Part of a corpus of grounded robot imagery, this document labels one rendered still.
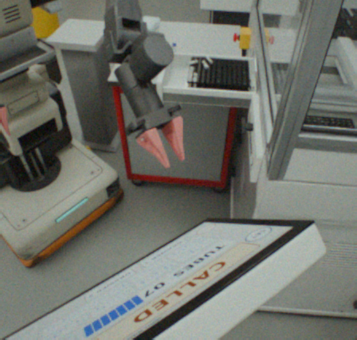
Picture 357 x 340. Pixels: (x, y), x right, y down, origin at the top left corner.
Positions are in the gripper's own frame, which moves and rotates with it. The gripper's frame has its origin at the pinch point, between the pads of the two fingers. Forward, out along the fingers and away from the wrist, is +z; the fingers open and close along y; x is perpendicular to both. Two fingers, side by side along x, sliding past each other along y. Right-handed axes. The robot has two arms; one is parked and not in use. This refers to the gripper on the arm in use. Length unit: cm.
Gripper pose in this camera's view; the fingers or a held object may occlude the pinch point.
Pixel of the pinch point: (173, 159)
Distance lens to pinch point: 62.3
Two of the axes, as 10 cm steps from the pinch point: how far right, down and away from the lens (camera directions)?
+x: -3.7, 1.8, 9.1
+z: 4.4, 9.0, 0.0
